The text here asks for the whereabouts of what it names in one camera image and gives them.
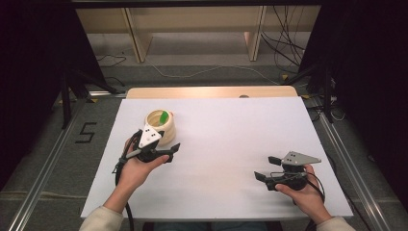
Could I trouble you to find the pale wooden shelf unit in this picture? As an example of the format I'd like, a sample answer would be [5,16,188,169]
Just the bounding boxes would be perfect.
[75,5,321,64]

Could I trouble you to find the wooden table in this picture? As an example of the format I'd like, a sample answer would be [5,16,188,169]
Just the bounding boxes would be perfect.
[126,85,299,100]

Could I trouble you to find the aluminium floor rail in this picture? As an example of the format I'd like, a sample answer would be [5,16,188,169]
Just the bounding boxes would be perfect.
[315,107,392,231]
[7,98,89,231]

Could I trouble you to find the bundle of black cables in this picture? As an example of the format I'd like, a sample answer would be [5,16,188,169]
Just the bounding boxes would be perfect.
[260,5,306,67]

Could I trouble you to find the thin black floor cable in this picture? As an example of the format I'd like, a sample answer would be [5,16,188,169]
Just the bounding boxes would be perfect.
[96,53,128,68]

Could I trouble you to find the cream ribbed pen holder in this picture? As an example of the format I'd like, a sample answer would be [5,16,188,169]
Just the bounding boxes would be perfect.
[144,109,177,147]

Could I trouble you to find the person's left hand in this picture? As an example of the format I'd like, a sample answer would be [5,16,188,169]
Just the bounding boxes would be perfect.
[116,138,171,194]

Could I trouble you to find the person's right hand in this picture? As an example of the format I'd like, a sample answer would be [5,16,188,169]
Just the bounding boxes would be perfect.
[274,164,323,216]

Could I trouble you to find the white floor cable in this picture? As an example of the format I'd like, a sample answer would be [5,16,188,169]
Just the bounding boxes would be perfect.
[143,58,281,87]

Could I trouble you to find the white table cover board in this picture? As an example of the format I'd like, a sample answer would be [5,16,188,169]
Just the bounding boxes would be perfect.
[80,96,354,221]

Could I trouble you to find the black curtain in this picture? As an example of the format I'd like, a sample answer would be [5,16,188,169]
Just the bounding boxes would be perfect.
[0,0,108,193]
[297,0,408,204]

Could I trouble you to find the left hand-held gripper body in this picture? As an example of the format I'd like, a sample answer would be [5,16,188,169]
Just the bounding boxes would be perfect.
[131,124,174,164]

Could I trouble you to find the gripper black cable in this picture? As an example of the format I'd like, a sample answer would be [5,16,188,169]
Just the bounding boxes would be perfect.
[269,171,326,231]
[112,129,144,231]

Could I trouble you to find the black tripod stand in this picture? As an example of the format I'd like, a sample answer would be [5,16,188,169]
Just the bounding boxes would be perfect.
[59,67,120,130]
[283,63,337,124]

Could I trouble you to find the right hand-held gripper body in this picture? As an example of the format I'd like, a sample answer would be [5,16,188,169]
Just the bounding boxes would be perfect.
[265,151,322,193]

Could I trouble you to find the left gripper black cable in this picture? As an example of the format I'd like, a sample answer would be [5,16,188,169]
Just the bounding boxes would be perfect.
[112,129,144,231]

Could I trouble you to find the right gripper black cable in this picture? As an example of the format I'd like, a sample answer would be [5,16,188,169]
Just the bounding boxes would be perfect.
[269,171,326,231]

